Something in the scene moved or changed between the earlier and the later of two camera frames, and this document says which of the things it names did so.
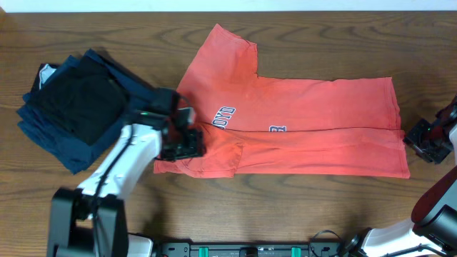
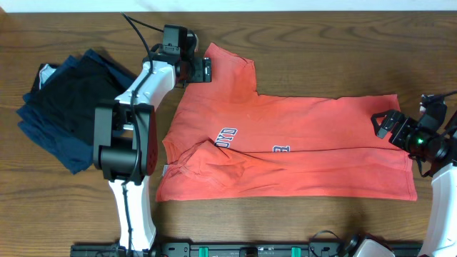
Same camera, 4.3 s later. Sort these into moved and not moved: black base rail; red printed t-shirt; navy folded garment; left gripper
Moved: red printed t-shirt; left gripper
Not moved: navy folded garment; black base rail
